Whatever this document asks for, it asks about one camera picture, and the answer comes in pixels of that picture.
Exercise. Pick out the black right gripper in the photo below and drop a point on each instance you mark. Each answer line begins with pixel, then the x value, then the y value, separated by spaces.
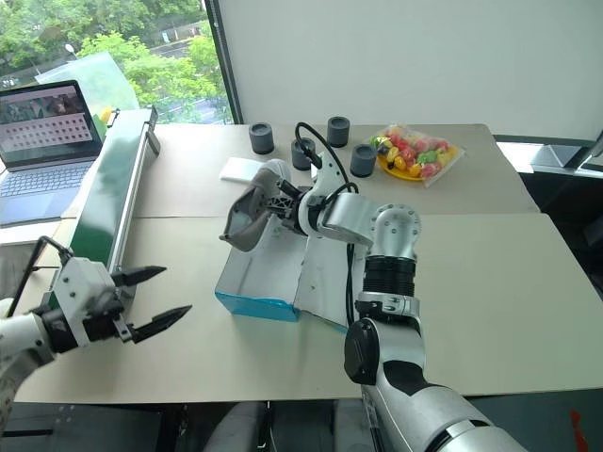
pixel 294 212

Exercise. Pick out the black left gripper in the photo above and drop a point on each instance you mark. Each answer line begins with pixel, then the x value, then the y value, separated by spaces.
pixel 101 322

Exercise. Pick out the grey slip-on shoe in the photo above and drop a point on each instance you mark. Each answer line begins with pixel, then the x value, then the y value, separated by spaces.
pixel 245 227

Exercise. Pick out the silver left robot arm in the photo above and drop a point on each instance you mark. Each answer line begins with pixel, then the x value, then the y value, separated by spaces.
pixel 19 335

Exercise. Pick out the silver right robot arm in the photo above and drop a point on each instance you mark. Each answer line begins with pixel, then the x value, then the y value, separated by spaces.
pixel 396 227

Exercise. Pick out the blue and white shoebox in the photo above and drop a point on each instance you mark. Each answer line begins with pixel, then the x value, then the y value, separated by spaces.
pixel 264 303

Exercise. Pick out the dark grey cylinder cup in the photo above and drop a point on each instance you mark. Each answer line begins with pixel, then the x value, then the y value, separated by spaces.
pixel 363 161
pixel 338 131
pixel 300 156
pixel 262 139

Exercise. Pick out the white flat pad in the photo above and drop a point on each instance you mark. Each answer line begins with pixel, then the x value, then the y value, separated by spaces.
pixel 238 170

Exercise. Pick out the green conveyor belt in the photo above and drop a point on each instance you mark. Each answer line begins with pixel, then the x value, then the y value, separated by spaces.
pixel 108 188

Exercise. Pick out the yellow plastic plate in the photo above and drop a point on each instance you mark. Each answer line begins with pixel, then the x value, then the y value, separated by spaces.
pixel 400 173

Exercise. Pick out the clear bag of toy fruit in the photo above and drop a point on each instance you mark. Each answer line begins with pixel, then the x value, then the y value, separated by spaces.
pixel 417 150

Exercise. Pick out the grey open laptop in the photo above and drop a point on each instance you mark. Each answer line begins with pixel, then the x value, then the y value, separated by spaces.
pixel 42 155

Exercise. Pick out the small yellow object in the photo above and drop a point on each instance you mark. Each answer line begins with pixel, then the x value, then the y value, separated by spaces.
pixel 106 115

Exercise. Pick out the translucent green plastic sheet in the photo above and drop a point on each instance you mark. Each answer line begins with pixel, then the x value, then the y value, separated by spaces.
pixel 99 80

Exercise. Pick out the dark side table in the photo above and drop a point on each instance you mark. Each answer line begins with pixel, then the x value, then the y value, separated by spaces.
pixel 560 207

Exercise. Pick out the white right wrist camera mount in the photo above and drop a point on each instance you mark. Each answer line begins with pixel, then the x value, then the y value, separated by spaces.
pixel 328 176

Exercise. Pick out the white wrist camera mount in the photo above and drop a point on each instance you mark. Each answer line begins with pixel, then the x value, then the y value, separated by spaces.
pixel 328 176
pixel 81 282

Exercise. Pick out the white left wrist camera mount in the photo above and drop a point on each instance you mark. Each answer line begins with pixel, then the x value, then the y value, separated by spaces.
pixel 81 282

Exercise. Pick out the dark window frame post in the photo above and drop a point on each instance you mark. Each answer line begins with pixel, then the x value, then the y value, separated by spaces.
pixel 226 61

